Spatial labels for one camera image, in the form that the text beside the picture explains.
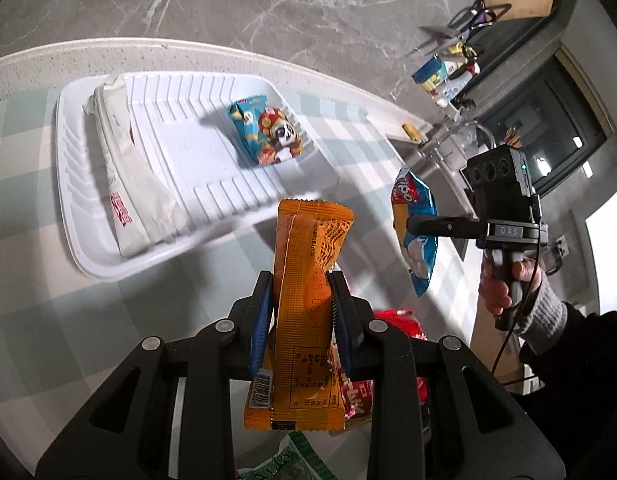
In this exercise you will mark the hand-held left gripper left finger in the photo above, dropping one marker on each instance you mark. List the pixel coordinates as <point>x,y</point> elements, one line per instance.
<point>262,322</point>

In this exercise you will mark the white snack packet red label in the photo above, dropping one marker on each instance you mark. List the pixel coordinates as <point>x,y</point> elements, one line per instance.
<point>123,160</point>

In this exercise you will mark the white plastic tray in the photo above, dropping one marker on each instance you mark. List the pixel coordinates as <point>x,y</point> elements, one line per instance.
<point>188,145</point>

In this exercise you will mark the clear glass jug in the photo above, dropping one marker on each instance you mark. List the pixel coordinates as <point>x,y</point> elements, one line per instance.
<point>458,137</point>

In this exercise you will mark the green snack packet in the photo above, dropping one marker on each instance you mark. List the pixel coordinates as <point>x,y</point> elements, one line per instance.
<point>283,465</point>

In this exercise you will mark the blue cartoon snack packet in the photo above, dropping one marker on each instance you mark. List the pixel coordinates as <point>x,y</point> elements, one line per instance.
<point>263,130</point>

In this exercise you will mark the white bottle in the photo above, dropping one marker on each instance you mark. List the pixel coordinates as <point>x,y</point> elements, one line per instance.
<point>458,80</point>

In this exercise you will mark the blue chip bag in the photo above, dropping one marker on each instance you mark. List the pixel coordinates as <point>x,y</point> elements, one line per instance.
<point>413,195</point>

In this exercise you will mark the yellow sponge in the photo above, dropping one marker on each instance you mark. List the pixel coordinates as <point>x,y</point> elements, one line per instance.
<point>412,131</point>

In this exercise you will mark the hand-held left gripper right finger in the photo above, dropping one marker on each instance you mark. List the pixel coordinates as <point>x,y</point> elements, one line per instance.
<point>342,332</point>

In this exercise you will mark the person's right hand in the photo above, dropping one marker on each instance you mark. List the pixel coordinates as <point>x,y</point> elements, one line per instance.
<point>494,290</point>

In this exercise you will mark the person's right forearm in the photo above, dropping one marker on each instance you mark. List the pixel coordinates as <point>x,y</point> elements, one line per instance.
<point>548,320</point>

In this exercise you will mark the blue yellow bottle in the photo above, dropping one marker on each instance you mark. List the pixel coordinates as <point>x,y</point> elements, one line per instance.
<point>431,74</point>

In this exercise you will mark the dark glass panel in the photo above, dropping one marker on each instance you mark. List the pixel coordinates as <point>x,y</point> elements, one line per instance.
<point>553,120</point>

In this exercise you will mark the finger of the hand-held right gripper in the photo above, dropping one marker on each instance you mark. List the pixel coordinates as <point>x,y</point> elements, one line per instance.
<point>448,227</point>

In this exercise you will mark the orange snack packet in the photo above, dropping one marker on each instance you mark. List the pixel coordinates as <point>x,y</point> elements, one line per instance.
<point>298,285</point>

